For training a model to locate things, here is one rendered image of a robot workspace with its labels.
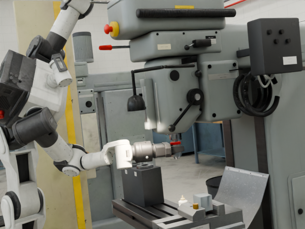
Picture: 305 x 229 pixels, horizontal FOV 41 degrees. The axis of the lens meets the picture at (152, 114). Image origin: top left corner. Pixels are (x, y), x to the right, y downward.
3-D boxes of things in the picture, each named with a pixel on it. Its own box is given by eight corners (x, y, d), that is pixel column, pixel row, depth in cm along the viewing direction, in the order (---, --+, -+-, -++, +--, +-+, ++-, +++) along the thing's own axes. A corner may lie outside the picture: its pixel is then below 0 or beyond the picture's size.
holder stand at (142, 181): (145, 207, 203) (140, 168, 202) (124, 200, 222) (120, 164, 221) (164, 202, 210) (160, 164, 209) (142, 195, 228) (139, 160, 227)
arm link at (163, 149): (170, 140, 169) (142, 143, 167) (172, 162, 169) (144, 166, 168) (165, 137, 181) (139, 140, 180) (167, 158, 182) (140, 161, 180)
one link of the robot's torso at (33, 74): (-28, 136, 175) (1, 88, 153) (-11, 80, 196) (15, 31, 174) (38, 156, 189) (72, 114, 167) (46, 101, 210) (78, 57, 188)
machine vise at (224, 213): (168, 249, 147) (164, 219, 146) (151, 237, 160) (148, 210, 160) (246, 227, 161) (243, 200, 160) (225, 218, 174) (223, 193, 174)
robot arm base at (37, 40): (21, 62, 187) (35, 56, 179) (28, 38, 192) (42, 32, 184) (47, 76, 197) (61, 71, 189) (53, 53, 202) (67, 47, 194)
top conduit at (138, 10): (140, 17, 150) (139, 7, 149) (135, 19, 153) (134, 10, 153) (237, 16, 170) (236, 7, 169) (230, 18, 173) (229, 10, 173)
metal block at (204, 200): (201, 212, 158) (200, 197, 157) (194, 209, 163) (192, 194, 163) (213, 209, 160) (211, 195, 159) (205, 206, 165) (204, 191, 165)
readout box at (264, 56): (267, 74, 149) (262, 17, 148) (250, 76, 157) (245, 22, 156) (306, 70, 158) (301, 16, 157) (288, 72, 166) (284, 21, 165)
